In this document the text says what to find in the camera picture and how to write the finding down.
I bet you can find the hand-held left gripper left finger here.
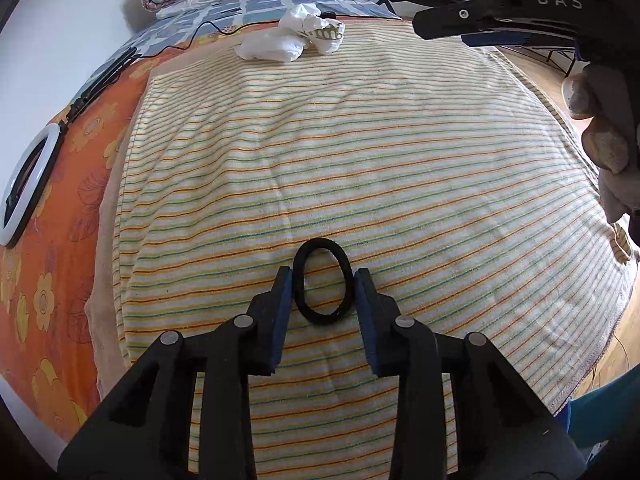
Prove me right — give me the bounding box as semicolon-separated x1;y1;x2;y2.
57;266;296;480

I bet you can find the black hair tie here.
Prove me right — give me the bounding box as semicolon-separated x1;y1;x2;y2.
292;238;355;325

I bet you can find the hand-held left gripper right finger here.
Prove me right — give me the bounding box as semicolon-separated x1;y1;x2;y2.
353;267;586;480

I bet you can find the blue checked bedsheet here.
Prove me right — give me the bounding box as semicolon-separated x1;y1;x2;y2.
122;0;401;61

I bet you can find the white plastic bag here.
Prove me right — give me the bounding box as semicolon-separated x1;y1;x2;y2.
235;2;347;62

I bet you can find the orange floral bedsheet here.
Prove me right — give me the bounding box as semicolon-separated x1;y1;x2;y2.
0;25;251;441

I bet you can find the striped towel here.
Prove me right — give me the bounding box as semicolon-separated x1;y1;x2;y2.
112;15;633;476

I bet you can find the black tripod stand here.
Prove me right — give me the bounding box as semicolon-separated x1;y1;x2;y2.
65;45;139;123

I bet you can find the teal plastic bin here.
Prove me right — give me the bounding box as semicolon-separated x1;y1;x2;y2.
565;360;640;463

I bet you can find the beige blanket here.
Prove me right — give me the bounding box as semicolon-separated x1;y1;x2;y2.
85;12;638;411

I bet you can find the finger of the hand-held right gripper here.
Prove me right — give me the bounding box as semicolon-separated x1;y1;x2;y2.
412;2;577;48

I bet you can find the white ring light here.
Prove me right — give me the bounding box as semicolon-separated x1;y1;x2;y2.
0;122;67;248

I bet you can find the black cable with inline remote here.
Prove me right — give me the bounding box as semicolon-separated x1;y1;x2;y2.
135;9;342;59

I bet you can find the person's right hand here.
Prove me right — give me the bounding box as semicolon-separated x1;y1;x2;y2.
562;62;640;224

